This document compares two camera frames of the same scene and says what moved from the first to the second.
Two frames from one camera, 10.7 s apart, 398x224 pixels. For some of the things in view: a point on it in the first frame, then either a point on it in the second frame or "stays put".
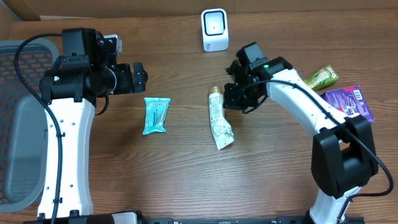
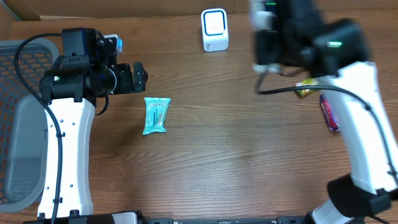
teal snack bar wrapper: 156,110 stays put
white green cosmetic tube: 222,131 -> 262,20
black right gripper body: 241,99 -> 268,50
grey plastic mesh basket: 23,125 stays put
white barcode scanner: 214,26 stays put
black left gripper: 129,86 stays put
